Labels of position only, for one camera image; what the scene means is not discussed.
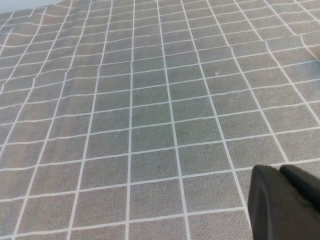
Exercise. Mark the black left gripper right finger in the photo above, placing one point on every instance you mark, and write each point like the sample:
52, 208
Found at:
305, 186

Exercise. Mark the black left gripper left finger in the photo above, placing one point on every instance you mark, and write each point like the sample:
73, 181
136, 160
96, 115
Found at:
275, 212

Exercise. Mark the grey white-checked tablecloth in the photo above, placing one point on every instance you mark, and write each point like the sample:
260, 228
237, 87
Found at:
150, 112

